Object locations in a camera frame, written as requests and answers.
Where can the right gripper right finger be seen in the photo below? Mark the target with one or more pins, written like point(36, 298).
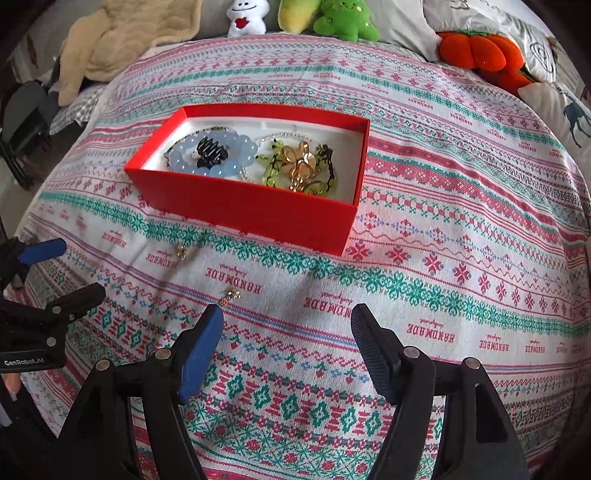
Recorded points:
point(478, 438)

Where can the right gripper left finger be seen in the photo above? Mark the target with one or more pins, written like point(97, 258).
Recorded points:
point(97, 439)

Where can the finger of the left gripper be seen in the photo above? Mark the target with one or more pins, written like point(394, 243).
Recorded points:
point(60, 312)
point(17, 257)

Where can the gold drop earring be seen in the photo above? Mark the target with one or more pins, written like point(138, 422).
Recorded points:
point(230, 295)

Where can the red jewelry box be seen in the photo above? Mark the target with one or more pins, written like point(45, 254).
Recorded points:
point(318, 223)

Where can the person's left hand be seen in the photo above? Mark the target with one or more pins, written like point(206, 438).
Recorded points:
point(13, 384)

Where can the dark chair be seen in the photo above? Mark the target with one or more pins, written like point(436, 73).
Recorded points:
point(27, 111)

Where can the gold stud earring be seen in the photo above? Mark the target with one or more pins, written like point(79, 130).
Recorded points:
point(181, 251)

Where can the patterned nordic bedspread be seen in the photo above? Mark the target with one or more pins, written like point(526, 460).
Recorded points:
point(469, 241)

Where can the black hair claw clip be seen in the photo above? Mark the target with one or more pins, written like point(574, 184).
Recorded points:
point(210, 153)

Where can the beige quilted blanket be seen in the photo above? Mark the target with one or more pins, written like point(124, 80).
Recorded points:
point(100, 46)

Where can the white plush toy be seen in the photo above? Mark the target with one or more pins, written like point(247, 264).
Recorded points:
point(247, 17)

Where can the white deer print pillow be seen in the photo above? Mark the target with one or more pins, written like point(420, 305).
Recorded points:
point(565, 115)

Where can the yellow plush toy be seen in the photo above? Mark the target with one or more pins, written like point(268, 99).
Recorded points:
point(294, 16)

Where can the orange pumpkin plush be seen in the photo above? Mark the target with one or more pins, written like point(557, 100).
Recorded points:
point(495, 58)

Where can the green plush toy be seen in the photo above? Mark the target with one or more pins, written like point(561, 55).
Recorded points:
point(348, 20)

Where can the white grey patterned pillow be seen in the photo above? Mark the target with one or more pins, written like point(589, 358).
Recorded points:
point(480, 16)

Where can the gold ring ornament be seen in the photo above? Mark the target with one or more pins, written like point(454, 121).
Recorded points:
point(301, 168)

